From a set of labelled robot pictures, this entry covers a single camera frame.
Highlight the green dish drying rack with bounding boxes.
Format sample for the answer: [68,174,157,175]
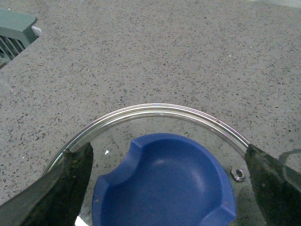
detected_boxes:
[0,8,42,67]

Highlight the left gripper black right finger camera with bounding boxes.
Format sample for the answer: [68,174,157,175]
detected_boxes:
[245,144,301,226]

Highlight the glass lid with blue knob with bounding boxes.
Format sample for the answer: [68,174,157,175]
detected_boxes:
[46,104,266,226]

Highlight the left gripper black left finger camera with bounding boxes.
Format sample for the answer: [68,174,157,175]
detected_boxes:
[0,143,94,226]

